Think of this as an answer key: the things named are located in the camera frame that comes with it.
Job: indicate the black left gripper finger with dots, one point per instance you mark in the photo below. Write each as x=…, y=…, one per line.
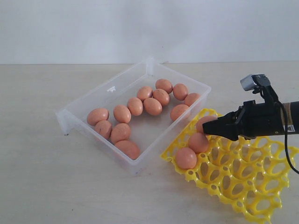
x=223, y=126

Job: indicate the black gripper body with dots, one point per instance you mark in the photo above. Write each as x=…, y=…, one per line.
x=252, y=120

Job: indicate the brown egg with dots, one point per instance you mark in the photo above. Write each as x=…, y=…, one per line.
x=121, y=131
x=177, y=111
x=97, y=115
x=162, y=96
x=152, y=106
x=201, y=121
x=191, y=98
x=135, y=106
x=122, y=114
x=198, y=142
x=129, y=148
x=180, y=91
x=104, y=128
x=164, y=84
x=144, y=93
x=186, y=158

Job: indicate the yellow plastic egg tray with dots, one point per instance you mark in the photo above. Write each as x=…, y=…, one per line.
x=249, y=175

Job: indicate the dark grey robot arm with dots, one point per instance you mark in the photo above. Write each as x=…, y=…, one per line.
x=290, y=117

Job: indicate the clear plastic bin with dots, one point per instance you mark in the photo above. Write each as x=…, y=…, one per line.
x=152, y=134

